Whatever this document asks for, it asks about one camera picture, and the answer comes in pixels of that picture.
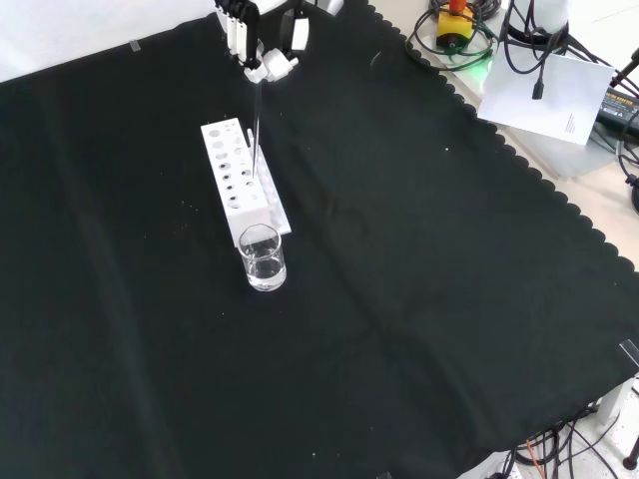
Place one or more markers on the white test tube rack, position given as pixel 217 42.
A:
pixel 245 213

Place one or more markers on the clear tape strip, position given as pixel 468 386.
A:
pixel 630 350
pixel 135 46

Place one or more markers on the clear glass beaker with water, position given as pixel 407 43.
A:
pixel 263 277

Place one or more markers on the grey metal bench bracket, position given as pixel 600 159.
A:
pixel 610 401

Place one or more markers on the black bench cloth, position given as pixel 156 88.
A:
pixel 399 249

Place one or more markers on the black power adapter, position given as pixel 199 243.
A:
pixel 619 107

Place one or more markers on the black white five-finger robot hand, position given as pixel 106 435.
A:
pixel 272 62

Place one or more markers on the clear glass rod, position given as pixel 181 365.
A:
pixel 256 130

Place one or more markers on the yellow stop button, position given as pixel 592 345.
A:
pixel 454 25

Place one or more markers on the black tripod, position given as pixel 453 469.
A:
pixel 628 67

